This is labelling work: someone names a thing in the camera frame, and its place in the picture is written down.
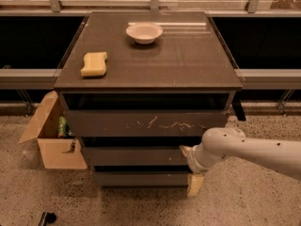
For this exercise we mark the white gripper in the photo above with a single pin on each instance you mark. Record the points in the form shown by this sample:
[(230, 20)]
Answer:
[(192, 162)]

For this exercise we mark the grey drawer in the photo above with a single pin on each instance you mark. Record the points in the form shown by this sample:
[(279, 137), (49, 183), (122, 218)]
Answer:
[(133, 156), (96, 123), (141, 179)]

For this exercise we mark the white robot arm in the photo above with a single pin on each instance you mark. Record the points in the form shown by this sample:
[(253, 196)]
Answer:
[(217, 144)]

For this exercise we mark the grey drawer cabinet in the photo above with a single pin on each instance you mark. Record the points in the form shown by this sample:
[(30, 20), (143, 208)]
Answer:
[(186, 69)]

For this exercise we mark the open cardboard box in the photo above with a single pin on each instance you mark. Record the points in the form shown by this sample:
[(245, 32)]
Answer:
[(57, 153)]

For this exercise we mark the green snack bag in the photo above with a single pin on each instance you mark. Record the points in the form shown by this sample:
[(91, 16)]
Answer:
[(63, 129)]

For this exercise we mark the white bowl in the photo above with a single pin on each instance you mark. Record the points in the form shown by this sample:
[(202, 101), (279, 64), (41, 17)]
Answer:
[(144, 33)]

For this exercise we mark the yellow sponge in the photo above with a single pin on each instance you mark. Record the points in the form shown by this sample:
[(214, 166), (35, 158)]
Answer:
[(94, 64)]

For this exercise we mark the black object on floor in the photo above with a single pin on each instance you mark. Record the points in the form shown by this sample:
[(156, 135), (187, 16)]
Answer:
[(47, 218)]

